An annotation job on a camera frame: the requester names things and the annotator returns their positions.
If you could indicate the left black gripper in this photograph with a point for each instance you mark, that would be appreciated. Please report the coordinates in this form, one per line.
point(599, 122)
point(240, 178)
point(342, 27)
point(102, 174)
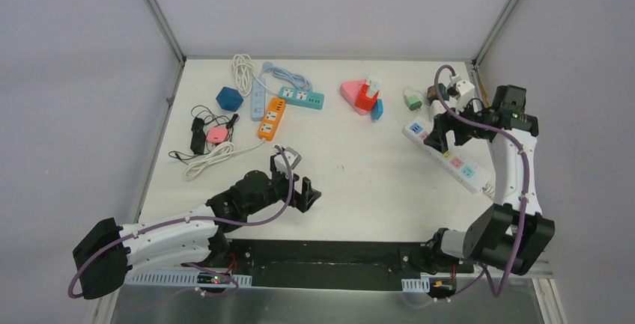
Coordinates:
point(296, 192)

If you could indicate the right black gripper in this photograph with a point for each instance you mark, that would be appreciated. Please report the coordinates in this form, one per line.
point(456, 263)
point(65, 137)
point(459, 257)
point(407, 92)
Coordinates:
point(437, 138)

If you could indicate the dark green dragon cube adapter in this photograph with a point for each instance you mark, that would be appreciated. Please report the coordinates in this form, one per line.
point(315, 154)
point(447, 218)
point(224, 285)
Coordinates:
point(435, 93)

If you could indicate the light green plug charger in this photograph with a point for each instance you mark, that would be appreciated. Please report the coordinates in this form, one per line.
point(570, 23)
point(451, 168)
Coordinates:
point(413, 98)

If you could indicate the white multicolour power strip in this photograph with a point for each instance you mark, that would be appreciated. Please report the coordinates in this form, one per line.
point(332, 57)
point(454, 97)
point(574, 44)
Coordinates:
point(463, 168)

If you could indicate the white tiger cube adapter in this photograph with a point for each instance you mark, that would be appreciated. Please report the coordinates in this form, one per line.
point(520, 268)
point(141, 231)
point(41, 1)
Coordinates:
point(435, 108)

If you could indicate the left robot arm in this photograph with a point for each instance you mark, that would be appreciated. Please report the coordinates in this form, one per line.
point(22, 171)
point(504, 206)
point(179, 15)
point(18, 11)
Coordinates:
point(111, 254)

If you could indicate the blue small adapter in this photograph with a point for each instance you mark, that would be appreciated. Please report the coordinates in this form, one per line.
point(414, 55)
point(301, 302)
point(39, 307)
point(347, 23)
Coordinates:
point(377, 110)

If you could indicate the orange power strip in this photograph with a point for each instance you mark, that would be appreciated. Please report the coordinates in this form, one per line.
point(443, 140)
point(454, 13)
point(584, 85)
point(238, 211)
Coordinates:
point(272, 119)

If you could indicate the white charger on red cube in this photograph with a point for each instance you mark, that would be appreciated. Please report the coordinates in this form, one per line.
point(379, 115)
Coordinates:
point(373, 84)

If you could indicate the red cube adapter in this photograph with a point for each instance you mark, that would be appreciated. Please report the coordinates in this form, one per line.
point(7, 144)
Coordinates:
point(364, 102)

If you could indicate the pink triangular power strip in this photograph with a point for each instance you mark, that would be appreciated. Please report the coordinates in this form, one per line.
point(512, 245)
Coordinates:
point(349, 91)

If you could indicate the teal power strip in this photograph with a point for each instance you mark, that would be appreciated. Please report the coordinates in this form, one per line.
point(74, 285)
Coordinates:
point(300, 98)

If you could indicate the pink round adapter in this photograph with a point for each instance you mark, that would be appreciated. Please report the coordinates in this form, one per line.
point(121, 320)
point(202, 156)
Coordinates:
point(217, 135)

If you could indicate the light blue power strip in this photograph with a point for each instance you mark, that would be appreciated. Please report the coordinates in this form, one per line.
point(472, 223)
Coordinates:
point(259, 95)

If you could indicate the blue cube adapter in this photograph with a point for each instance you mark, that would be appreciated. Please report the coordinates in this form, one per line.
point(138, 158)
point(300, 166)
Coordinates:
point(229, 99)

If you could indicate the black power adapter with cable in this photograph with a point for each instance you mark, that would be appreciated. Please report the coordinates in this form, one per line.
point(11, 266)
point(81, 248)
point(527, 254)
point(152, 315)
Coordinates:
point(202, 120)

